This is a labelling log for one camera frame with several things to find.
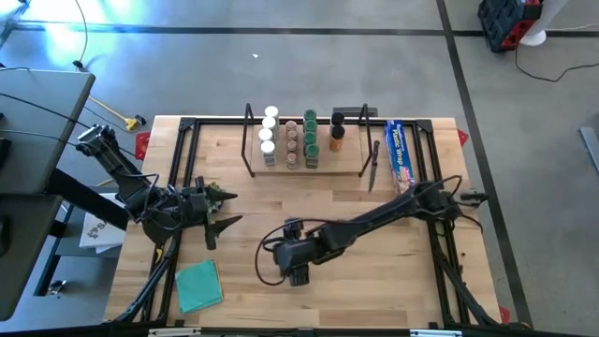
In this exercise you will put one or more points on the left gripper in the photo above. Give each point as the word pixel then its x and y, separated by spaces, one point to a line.
pixel 199 206

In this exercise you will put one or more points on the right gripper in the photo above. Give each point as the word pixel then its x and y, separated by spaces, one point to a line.
pixel 291 255

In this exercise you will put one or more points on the small glass jar tan lid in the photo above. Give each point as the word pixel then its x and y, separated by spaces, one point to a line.
pixel 292 160
pixel 292 136
pixel 292 146
pixel 291 125

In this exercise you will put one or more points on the white-lid bagel seasoning jar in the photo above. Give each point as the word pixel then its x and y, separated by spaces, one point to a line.
pixel 265 135

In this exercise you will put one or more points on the green-lid oregano jar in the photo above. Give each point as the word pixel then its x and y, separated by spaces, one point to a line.
pixel 312 152

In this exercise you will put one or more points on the green-lid spice jar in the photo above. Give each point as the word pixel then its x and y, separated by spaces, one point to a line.
pixel 310 114
pixel 310 125
pixel 310 138

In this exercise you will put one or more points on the black-lid jar orange contents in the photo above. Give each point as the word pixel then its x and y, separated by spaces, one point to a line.
pixel 338 132

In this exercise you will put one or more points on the black-lid jar purple label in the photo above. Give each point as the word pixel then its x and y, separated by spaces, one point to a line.
pixel 337 118

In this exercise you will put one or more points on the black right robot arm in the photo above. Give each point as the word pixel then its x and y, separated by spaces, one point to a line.
pixel 374 217

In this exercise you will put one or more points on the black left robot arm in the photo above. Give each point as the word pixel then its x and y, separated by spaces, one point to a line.
pixel 117 164

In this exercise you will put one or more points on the succulent plant in black pot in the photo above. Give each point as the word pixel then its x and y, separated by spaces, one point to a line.
pixel 218 207

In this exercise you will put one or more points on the teal folded cloth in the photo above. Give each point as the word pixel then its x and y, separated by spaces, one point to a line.
pixel 199 286

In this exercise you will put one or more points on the red corner tag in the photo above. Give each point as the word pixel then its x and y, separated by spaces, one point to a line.
pixel 142 146
pixel 504 314
pixel 462 137

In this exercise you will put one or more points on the white paper sheet with logo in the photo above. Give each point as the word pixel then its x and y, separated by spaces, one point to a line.
pixel 100 231

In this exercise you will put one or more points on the white label strip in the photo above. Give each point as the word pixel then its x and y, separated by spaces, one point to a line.
pixel 173 332
pixel 435 333

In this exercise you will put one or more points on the black diagonal desk brace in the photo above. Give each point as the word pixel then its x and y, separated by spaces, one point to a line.
pixel 79 196

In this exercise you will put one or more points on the black rectangular plate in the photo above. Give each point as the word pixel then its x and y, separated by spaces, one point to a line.
pixel 348 112

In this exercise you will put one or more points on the blue plastic wrap box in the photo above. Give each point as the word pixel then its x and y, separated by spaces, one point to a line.
pixel 398 154

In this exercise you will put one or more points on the small silver clip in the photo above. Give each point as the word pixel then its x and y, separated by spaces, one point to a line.
pixel 56 288

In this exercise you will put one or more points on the black plug connector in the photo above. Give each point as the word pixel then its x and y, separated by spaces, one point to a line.
pixel 472 196

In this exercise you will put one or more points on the dark grey desk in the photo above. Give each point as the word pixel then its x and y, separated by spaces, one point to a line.
pixel 23 262

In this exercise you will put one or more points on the grey metal bar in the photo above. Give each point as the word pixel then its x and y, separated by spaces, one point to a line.
pixel 590 145

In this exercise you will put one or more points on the red and black crate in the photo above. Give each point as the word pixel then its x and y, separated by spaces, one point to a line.
pixel 503 21

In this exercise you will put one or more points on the white stand base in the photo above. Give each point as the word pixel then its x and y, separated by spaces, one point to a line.
pixel 533 36

